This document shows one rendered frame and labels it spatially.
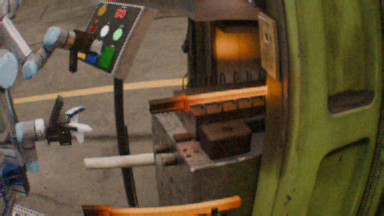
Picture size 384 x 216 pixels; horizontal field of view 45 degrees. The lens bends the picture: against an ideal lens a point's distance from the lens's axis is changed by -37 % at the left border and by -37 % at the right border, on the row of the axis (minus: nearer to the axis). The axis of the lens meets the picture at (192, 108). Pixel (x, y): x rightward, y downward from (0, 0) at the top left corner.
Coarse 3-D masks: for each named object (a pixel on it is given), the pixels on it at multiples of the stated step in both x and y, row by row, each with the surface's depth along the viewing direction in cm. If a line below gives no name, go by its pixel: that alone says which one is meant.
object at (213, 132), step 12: (240, 120) 190; (204, 132) 185; (216, 132) 184; (228, 132) 184; (240, 132) 184; (204, 144) 187; (216, 144) 182; (228, 144) 183; (240, 144) 185; (216, 156) 184; (228, 156) 185
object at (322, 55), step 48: (288, 0) 146; (336, 0) 151; (288, 48) 156; (336, 48) 157; (288, 96) 161; (336, 96) 163; (288, 144) 166; (336, 144) 164; (288, 192) 164; (336, 192) 182
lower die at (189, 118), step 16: (256, 80) 216; (176, 96) 206; (256, 96) 200; (176, 112) 208; (192, 112) 193; (208, 112) 192; (224, 112) 193; (240, 112) 195; (256, 112) 197; (192, 128) 195; (256, 128) 199
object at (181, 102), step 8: (248, 88) 203; (256, 88) 203; (264, 88) 203; (184, 96) 196; (192, 96) 198; (200, 96) 198; (208, 96) 198; (216, 96) 198; (224, 96) 198; (232, 96) 199; (240, 96) 200; (152, 104) 192; (160, 104) 193; (168, 104) 195; (176, 104) 196; (184, 104) 195; (152, 112) 193; (160, 112) 194
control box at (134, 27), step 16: (96, 16) 244; (112, 16) 236; (128, 16) 229; (144, 16) 226; (96, 32) 240; (112, 32) 232; (128, 32) 226; (144, 32) 230; (112, 48) 229; (128, 48) 227; (96, 64) 234; (112, 64) 227; (128, 64) 230
